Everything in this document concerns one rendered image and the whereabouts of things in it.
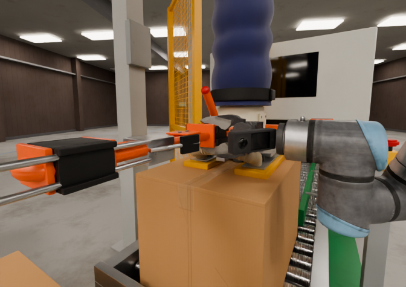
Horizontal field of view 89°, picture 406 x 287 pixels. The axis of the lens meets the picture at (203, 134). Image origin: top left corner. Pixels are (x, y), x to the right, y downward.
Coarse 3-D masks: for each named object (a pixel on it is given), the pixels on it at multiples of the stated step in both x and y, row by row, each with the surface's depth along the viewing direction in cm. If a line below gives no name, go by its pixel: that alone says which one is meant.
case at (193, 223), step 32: (288, 160) 79; (160, 192) 59; (192, 192) 53; (224, 192) 49; (256, 192) 48; (288, 192) 68; (160, 224) 60; (192, 224) 54; (224, 224) 49; (256, 224) 44; (288, 224) 72; (160, 256) 61; (192, 256) 55; (224, 256) 49; (256, 256) 45; (288, 256) 77
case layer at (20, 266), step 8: (8, 256) 85; (16, 256) 85; (24, 256) 85; (0, 264) 81; (8, 264) 81; (16, 264) 81; (24, 264) 81; (32, 264) 81; (0, 272) 76; (8, 272) 76; (16, 272) 76; (24, 272) 76; (32, 272) 76; (40, 272) 76; (0, 280) 73; (8, 280) 73; (16, 280) 73; (24, 280) 73; (32, 280) 73; (40, 280) 73; (48, 280) 73
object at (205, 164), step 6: (210, 156) 75; (216, 156) 76; (186, 162) 71; (192, 162) 70; (198, 162) 70; (204, 162) 70; (210, 162) 70; (216, 162) 72; (198, 168) 69; (204, 168) 67; (210, 168) 69
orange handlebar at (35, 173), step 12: (168, 132) 46; (180, 132) 45; (192, 132) 46; (204, 132) 50; (144, 144) 33; (120, 156) 29; (132, 156) 31; (24, 168) 21; (36, 168) 21; (24, 180) 21; (36, 180) 21
